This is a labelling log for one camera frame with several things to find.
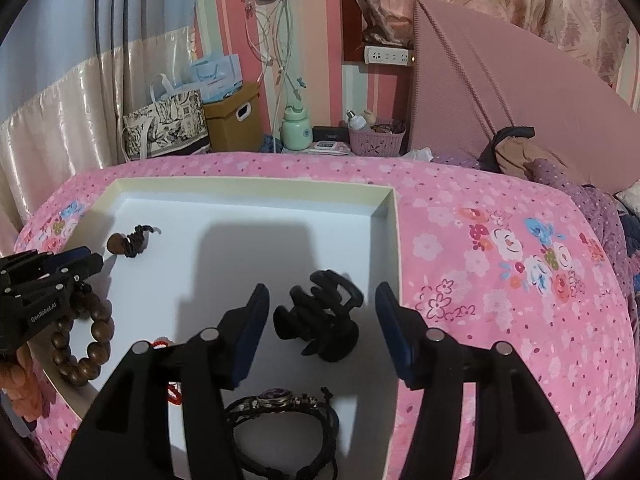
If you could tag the pink padded headboard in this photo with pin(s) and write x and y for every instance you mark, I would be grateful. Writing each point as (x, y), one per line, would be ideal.
(500, 85)

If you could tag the black rectangular device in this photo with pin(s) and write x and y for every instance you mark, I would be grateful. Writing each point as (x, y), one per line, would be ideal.
(330, 133)

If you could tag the black and white tote bag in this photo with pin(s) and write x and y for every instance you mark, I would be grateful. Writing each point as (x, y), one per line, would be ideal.
(165, 125)

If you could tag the white shallow tray box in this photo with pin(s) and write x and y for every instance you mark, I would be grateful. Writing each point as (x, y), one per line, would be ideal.
(200, 220)

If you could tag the white tissue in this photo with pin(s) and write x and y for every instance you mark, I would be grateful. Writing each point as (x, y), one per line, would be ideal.
(417, 154)

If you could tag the green water bottle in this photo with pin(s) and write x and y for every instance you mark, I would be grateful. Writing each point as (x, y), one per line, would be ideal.
(296, 132)

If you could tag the white flat box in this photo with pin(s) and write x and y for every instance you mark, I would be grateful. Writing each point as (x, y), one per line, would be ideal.
(327, 147)

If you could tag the brown bead black tassel pendant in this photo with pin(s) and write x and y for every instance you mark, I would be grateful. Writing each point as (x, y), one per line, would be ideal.
(120, 244)

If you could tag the brown storage box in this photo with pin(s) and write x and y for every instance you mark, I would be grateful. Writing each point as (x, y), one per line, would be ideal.
(225, 125)

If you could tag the pink floral bedsheet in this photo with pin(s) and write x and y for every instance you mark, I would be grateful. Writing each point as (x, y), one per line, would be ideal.
(475, 285)

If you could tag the tan cloth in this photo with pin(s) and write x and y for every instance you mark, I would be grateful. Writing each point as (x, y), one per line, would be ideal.
(520, 157)

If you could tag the white power strip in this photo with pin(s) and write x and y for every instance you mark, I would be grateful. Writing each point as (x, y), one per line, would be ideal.
(387, 55)

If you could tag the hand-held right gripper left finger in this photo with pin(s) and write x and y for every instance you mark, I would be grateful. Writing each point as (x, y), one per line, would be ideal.
(250, 340)

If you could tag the blue curtain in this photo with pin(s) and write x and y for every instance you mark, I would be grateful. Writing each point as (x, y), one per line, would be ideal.
(50, 35)

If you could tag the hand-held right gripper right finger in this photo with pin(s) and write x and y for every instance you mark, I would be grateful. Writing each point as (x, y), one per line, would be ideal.
(397, 340)

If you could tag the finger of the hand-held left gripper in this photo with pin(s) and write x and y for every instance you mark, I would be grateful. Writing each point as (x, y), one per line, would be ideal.
(45, 262)
(82, 270)

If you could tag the black hair claw clip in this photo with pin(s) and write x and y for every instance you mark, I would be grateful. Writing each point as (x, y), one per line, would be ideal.
(325, 340)

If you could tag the light blue gift bag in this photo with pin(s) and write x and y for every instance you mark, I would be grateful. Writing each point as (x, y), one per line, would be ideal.
(215, 75)

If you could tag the white light bulb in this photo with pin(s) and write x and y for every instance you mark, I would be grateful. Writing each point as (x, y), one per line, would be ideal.
(355, 119)

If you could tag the person's left hand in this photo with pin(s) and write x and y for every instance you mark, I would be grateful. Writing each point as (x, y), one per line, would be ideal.
(22, 385)

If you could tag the pink plastic basket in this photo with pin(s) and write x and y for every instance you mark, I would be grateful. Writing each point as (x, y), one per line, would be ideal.
(375, 142)

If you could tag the purple dotted blanket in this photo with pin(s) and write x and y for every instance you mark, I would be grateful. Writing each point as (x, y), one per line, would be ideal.
(590, 210)

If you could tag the black cloth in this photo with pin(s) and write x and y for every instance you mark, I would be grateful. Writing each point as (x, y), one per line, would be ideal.
(492, 152)

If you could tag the white satin curtain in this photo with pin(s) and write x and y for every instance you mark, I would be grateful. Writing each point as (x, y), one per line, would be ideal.
(50, 125)

